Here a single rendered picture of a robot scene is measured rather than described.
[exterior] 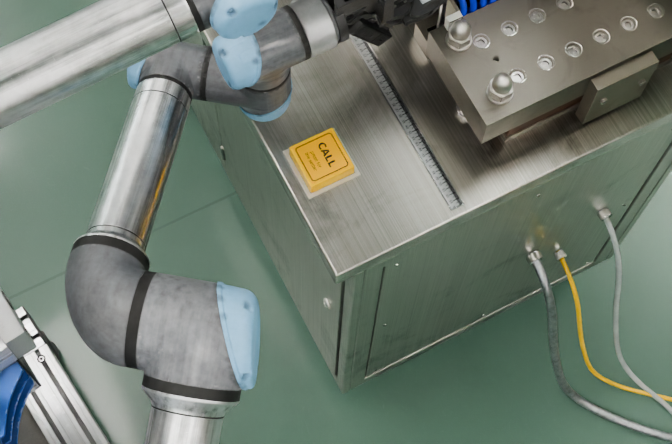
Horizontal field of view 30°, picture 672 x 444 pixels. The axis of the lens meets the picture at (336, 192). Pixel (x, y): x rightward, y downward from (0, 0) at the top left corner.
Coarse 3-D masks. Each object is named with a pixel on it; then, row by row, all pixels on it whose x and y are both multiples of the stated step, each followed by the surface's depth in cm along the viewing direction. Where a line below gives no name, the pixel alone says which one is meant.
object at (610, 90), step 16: (624, 64) 172; (640, 64) 172; (656, 64) 173; (592, 80) 171; (608, 80) 171; (624, 80) 172; (640, 80) 176; (592, 96) 173; (608, 96) 175; (624, 96) 179; (576, 112) 181; (592, 112) 178
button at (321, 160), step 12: (324, 132) 178; (300, 144) 177; (312, 144) 177; (324, 144) 177; (336, 144) 177; (300, 156) 177; (312, 156) 177; (324, 156) 177; (336, 156) 177; (348, 156) 177; (300, 168) 176; (312, 168) 176; (324, 168) 176; (336, 168) 176; (348, 168) 176; (312, 180) 175; (324, 180) 175; (336, 180) 177; (312, 192) 177
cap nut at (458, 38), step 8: (456, 24) 168; (464, 24) 168; (448, 32) 171; (456, 32) 168; (464, 32) 168; (448, 40) 171; (456, 40) 170; (464, 40) 170; (456, 48) 171; (464, 48) 171
